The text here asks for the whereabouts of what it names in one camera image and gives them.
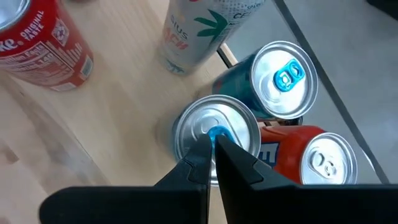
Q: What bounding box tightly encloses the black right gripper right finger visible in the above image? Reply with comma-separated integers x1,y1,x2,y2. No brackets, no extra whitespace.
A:
214,134,398,224

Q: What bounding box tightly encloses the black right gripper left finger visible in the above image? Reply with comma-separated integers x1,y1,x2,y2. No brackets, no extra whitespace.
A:
39,134,213,224

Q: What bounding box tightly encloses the red Fanta can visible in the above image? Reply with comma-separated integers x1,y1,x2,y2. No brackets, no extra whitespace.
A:
258,124,358,185

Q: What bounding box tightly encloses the blue silver Red Bull can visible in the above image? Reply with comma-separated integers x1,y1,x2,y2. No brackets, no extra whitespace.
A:
211,40,320,121
172,94,262,187

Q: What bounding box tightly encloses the white Celsius Peach Vibe can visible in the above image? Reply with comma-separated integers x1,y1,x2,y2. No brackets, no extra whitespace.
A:
157,0,267,76

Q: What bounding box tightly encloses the red Star Wars Coca-Cola can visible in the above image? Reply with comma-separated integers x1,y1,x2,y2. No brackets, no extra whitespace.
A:
0,0,95,93

